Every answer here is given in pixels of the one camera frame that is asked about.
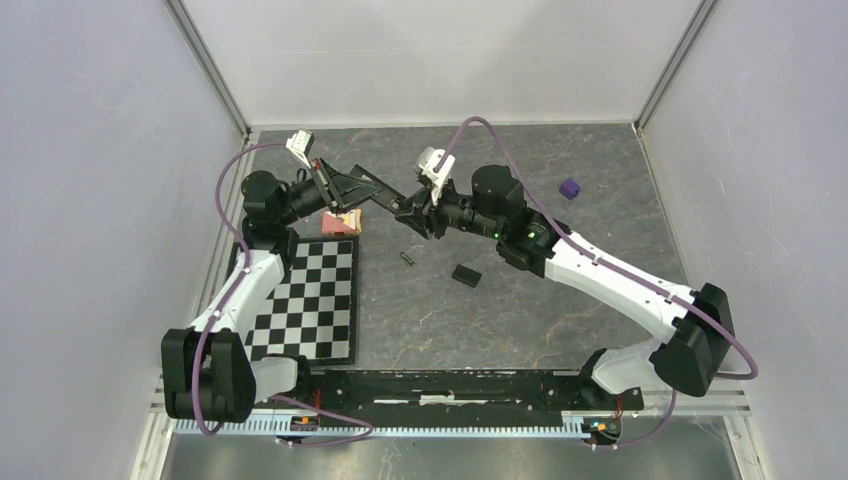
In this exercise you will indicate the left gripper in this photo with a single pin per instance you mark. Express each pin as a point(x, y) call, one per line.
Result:
point(361, 189)

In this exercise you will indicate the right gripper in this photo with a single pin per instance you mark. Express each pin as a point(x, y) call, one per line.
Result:
point(425, 217)

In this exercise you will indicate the black remote with green button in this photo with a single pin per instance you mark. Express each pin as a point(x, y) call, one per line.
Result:
point(387, 197)

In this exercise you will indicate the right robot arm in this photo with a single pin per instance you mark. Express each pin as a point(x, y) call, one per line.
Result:
point(690, 329)

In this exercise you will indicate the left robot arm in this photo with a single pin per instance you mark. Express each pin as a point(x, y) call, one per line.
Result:
point(207, 375)

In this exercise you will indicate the red beige small box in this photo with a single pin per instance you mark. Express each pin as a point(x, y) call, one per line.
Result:
point(343, 224)

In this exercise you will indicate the black white checkerboard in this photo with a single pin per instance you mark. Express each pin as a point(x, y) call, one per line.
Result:
point(311, 312)

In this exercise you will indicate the purple cube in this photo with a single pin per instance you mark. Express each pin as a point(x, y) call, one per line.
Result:
point(569, 188)

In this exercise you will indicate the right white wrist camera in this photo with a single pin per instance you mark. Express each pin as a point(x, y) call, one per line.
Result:
point(435, 166)

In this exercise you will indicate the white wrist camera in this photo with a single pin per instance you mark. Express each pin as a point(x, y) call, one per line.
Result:
point(435, 166)
point(299, 145)

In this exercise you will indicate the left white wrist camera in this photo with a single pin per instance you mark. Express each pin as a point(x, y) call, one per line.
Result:
point(299, 145)

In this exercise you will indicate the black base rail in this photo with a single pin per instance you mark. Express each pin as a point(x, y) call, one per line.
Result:
point(462, 398)

